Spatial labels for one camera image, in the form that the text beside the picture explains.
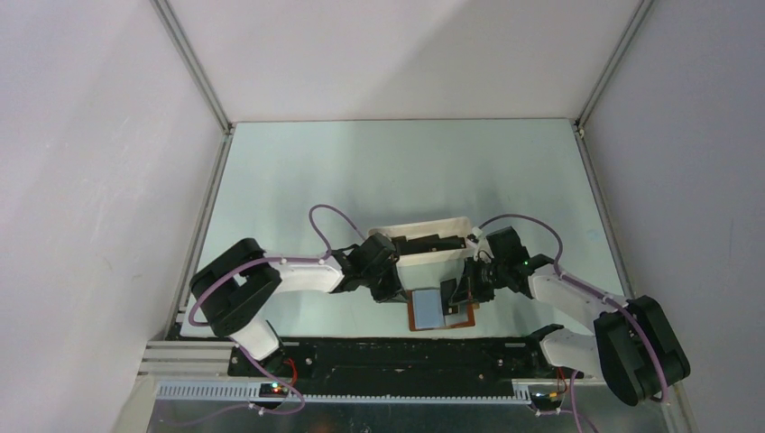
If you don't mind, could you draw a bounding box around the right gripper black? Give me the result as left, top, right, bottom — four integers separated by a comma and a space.
449, 255, 507, 306

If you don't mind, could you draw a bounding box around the black credit card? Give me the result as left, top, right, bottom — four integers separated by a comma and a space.
439, 279, 458, 316
392, 235, 465, 256

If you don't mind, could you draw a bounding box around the brown leather card holder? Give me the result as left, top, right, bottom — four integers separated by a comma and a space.
407, 288, 475, 332

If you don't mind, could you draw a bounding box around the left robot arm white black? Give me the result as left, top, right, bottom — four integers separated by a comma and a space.
187, 234, 406, 376

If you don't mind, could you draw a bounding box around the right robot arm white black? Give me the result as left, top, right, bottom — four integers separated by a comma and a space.
453, 226, 691, 406

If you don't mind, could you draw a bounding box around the white plastic tray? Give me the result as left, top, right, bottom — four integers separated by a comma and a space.
367, 216, 474, 267

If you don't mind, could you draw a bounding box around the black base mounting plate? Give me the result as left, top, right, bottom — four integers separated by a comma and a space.
227, 337, 561, 397

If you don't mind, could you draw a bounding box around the white slotted cable duct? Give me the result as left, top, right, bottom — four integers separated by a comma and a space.
156, 381, 531, 404

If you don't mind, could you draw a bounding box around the right aluminium frame post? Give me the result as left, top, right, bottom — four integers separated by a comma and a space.
571, 1, 656, 293

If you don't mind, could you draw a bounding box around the aluminium frame post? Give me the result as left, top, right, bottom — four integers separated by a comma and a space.
152, 1, 231, 334
571, 1, 656, 293

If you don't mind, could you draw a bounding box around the left aluminium frame post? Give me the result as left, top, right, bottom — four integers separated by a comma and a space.
152, 1, 231, 334

